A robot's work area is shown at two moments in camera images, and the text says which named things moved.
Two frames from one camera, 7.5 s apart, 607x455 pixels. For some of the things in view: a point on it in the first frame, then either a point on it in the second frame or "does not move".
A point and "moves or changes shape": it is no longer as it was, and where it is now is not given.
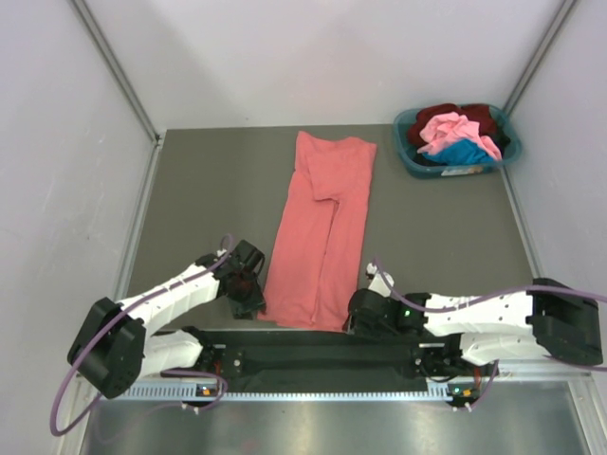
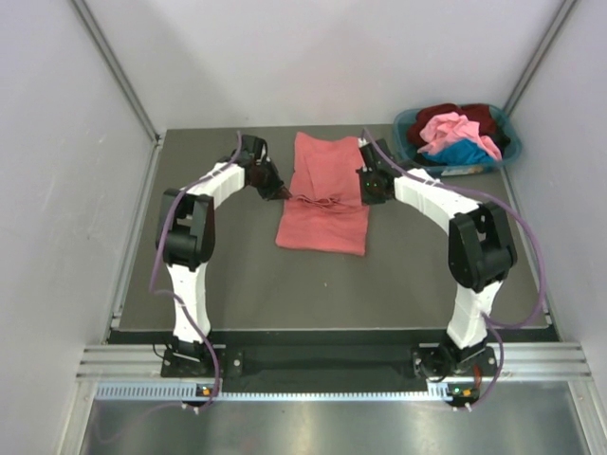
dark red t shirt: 478,114 does not move
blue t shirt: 463,152 does not move
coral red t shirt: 313,276 moves or changes shape
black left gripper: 241,310 to 276,189
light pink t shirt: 452,128 does not move
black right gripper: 357,326 to 367,198
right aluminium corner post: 539,57 does not move
